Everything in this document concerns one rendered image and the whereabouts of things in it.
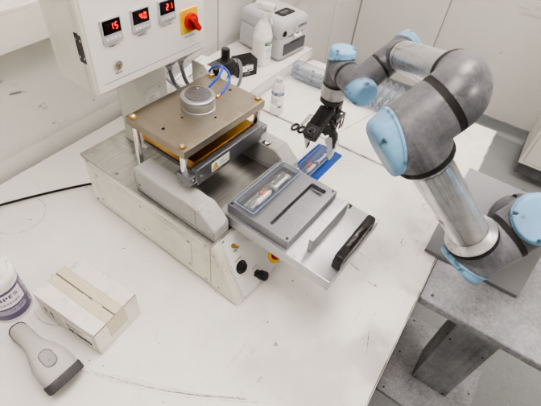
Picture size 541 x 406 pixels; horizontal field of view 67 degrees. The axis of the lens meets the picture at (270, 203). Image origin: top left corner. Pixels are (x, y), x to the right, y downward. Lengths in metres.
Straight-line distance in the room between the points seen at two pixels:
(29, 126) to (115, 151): 0.35
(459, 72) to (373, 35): 2.65
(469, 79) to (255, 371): 0.71
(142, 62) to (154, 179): 0.26
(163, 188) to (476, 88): 0.64
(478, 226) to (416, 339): 1.09
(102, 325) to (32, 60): 0.78
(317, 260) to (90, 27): 0.63
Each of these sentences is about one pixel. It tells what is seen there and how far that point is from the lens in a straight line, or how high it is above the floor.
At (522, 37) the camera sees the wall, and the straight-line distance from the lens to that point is 3.17.
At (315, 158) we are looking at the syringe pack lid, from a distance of 1.40.
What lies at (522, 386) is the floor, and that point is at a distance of 2.14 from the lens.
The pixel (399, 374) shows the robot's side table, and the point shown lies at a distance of 1.89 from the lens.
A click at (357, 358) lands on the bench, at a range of 1.03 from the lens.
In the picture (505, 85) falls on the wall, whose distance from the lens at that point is 3.28.
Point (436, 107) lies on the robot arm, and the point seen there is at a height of 1.30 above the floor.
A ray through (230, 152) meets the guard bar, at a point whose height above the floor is 1.04.
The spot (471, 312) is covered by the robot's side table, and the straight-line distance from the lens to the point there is 1.21.
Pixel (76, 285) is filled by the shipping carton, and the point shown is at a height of 0.84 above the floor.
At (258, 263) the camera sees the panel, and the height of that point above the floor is 0.80.
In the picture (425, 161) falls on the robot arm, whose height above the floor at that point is 1.21.
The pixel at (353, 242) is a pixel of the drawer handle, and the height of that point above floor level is 1.01.
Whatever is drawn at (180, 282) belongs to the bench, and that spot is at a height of 0.75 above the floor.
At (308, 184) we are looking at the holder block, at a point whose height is 0.99.
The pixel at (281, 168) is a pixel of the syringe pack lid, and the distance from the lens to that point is 0.99.
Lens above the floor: 1.66
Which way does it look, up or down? 46 degrees down
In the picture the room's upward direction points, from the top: 7 degrees clockwise
